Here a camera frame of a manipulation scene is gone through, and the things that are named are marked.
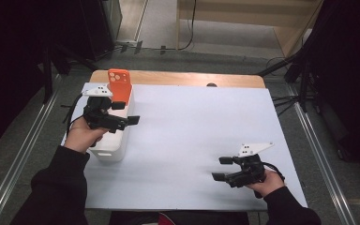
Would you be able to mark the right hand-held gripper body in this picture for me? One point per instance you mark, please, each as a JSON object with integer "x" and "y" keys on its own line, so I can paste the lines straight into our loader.
{"x": 251, "y": 172}

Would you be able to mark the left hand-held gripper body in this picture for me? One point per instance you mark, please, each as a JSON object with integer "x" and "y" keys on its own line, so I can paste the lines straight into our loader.
{"x": 98, "y": 115}

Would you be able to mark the orange phone case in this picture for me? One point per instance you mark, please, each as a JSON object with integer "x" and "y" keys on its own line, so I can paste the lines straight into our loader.
{"x": 120, "y": 87}

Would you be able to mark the white plastic storage box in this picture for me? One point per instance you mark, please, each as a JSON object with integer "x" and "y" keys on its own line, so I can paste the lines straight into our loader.
{"x": 112, "y": 143}

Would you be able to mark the person's right hand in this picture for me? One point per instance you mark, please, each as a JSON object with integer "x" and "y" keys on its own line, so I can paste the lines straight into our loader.
{"x": 270, "y": 184}

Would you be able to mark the person's left hand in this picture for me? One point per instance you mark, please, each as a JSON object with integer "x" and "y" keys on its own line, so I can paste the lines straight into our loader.
{"x": 81, "y": 137}

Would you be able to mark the person's dark trousers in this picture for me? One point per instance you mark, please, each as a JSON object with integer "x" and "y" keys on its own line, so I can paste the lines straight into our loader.
{"x": 206, "y": 218}

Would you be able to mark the white board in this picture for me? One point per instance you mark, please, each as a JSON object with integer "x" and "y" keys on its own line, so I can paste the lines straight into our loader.
{"x": 184, "y": 140}

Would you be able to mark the wooden table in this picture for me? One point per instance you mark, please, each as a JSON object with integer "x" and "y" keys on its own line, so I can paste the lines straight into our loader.
{"x": 175, "y": 77}

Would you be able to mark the black metal stand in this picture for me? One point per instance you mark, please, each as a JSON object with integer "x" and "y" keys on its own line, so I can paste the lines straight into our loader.
{"x": 47, "y": 78}

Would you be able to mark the red rounded item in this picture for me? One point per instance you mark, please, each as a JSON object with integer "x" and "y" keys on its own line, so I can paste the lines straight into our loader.
{"x": 165, "y": 219}

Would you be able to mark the black cabinet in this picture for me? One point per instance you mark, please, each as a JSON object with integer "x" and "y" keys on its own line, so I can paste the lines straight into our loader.
{"x": 97, "y": 28}

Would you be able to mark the dark curtain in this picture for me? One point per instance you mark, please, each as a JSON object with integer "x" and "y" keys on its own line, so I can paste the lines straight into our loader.
{"x": 353, "y": 78}
{"x": 9, "y": 62}

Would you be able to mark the black tripod stand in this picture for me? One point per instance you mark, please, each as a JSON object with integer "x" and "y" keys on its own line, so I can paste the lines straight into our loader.
{"x": 303, "y": 78}

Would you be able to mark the light wooden shelf unit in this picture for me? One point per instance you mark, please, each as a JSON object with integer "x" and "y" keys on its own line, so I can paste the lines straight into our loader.
{"x": 250, "y": 12}

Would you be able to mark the metal floor rail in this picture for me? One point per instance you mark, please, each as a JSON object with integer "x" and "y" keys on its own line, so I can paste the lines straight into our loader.
{"x": 18, "y": 156}
{"x": 322, "y": 156}

